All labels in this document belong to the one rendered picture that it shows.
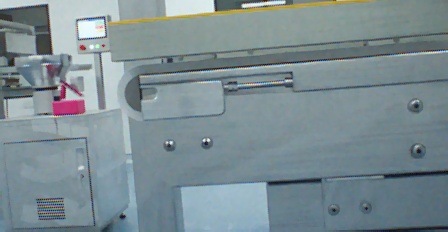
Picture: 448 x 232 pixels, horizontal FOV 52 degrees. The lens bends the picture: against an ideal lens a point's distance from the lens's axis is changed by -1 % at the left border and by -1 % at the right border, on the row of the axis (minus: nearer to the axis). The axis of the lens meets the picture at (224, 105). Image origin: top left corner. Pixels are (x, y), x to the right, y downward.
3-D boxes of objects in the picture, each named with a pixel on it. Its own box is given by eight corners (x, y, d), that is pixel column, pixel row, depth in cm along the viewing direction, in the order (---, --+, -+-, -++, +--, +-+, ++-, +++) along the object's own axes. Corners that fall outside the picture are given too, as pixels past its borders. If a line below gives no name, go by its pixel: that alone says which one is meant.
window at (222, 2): (220, 84, 544) (212, -17, 538) (220, 84, 545) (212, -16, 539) (341, 74, 527) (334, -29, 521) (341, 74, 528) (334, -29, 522)
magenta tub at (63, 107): (52, 116, 274) (51, 101, 274) (61, 114, 286) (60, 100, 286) (78, 114, 272) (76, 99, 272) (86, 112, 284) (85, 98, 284)
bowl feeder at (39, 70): (8, 118, 291) (2, 58, 289) (38, 114, 327) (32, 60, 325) (82, 113, 285) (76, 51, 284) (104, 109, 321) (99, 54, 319)
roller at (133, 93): (124, 114, 41) (121, 75, 41) (180, 99, 68) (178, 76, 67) (162, 111, 41) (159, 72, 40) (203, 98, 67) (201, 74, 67)
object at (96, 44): (81, 111, 308) (72, 16, 305) (87, 110, 318) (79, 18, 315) (114, 109, 305) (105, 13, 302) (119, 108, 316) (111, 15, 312)
